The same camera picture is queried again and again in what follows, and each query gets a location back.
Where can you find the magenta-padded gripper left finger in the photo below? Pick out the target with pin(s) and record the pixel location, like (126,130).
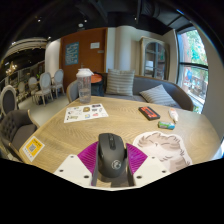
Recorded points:
(71,168)

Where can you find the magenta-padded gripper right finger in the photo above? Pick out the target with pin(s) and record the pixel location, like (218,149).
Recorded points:
(150,168)

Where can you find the black computer mouse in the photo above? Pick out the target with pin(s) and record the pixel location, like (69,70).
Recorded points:
(111,155)

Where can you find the cat-shaped mouse pad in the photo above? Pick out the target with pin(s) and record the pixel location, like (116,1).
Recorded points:
(163,148)

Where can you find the yellow and white card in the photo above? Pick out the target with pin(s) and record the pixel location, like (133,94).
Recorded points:
(32,148)

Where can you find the small green packet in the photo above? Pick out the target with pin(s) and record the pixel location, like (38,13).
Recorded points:
(166,125)

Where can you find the black and red flat case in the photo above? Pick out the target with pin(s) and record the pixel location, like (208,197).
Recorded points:
(149,113)

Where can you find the white printed paper sheet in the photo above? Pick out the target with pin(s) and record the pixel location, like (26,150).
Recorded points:
(85,113)

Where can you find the small white tube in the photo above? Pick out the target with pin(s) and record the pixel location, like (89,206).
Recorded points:
(173,115)

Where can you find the grey tufted armchair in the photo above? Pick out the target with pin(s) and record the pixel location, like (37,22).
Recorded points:
(15,128)

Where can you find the small striped cushion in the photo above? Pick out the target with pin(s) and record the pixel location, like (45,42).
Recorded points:
(158,96)

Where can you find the clear shaker bottle white lid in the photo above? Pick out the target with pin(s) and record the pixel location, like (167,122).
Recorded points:
(84,87)

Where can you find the grey curved sofa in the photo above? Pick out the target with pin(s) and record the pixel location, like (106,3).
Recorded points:
(146,85)

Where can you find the group of pale dining chairs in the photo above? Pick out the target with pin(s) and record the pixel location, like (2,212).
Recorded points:
(45,84)

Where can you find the large striped cushion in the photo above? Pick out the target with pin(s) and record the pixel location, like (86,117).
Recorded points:
(120,82)

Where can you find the orange round side table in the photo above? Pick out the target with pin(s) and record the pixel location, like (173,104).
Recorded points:
(97,78)

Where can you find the oval-back grey chair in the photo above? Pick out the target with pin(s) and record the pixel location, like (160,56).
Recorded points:
(8,99)

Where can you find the glass-door wooden cabinet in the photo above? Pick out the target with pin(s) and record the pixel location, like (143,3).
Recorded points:
(154,57)

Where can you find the blue wall poster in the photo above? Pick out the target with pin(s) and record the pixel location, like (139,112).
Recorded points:
(72,53)

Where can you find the small white wall sign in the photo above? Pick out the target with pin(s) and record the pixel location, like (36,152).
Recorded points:
(95,45)

